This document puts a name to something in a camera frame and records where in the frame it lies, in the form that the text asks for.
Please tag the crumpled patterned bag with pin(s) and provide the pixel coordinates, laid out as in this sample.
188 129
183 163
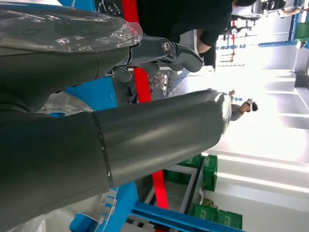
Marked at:
157 81

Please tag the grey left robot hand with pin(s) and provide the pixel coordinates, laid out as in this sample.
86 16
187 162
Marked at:
145 137

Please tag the stacked green crates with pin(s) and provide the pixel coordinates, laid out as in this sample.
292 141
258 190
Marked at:
209 173

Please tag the chrome chair base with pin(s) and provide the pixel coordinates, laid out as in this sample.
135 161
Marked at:
108 6

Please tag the standing person with headset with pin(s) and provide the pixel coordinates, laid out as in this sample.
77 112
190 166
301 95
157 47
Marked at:
237 110

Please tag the seated person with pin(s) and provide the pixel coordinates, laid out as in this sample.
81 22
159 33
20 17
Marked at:
181 16

